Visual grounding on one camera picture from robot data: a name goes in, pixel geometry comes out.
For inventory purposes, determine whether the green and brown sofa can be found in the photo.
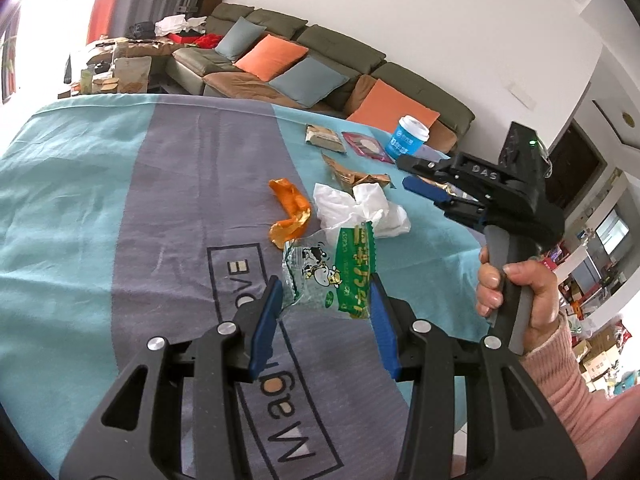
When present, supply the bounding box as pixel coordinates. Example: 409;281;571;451
165;2;476;153

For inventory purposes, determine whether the green snack wrapper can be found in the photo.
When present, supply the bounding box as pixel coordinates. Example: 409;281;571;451
281;220;376;321

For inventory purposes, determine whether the white plastic bag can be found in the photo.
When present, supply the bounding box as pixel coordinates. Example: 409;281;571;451
313;182;412;240

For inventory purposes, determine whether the teal and grey blanket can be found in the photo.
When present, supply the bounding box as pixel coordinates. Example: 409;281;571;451
0;92;493;480

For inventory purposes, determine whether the cluttered coffee table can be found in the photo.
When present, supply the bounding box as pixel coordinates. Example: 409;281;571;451
70;40;153;96

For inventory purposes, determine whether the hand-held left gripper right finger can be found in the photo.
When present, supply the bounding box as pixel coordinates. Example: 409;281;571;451
370;275;586;480

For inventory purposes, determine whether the pile of cartons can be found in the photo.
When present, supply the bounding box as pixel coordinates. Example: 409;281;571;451
552;240;640;396

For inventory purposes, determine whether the blue cup with white lid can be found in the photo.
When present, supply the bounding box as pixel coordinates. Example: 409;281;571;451
384;115;430;158

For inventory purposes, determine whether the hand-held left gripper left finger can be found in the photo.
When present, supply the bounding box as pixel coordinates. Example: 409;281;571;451
60;276;283;480

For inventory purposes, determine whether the red cloth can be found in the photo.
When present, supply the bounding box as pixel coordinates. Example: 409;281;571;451
167;32;223;51

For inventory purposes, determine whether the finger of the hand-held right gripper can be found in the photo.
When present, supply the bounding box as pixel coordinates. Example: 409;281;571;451
402;176;483;221
395;154;456;181

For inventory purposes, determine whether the red round-window packet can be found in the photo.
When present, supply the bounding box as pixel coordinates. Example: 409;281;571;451
341;131;396;165

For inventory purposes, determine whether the brown crumpled wrapper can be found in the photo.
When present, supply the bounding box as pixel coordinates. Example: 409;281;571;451
321;152;392;191

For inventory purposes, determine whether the person's right hand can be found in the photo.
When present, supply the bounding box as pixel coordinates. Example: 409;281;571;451
475;247;571;357

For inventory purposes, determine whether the orange crumpled wrapper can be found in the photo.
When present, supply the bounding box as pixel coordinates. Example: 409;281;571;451
268;178;312;250

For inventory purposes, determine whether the dark wooden door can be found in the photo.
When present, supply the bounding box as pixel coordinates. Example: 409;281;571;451
545;119;602;211

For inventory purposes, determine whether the teal cushion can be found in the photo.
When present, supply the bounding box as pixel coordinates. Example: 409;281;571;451
268;56;349;109
215;16;268;62

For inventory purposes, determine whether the pile of white clothes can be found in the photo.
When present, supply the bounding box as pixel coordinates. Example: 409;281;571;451
155;14;207;36

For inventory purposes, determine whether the orange cushion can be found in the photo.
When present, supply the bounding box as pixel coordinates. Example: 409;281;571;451
234;35;309;82
346;79;441;133

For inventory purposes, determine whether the beige biscuit packet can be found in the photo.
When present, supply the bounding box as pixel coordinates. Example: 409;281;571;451
305;124;348;153

